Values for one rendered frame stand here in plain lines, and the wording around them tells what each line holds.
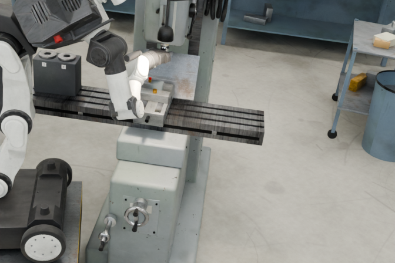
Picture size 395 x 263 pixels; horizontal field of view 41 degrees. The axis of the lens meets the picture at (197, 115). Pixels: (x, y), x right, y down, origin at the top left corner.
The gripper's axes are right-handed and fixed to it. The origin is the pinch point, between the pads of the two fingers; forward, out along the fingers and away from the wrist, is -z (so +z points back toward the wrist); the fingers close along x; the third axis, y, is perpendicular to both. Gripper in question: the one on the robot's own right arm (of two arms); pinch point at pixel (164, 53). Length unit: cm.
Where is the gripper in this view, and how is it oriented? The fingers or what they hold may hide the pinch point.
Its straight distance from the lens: 263.0
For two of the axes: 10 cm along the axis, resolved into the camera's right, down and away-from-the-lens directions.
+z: -5.1, 3.6, -7.8
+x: -8.6, -3.3, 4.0
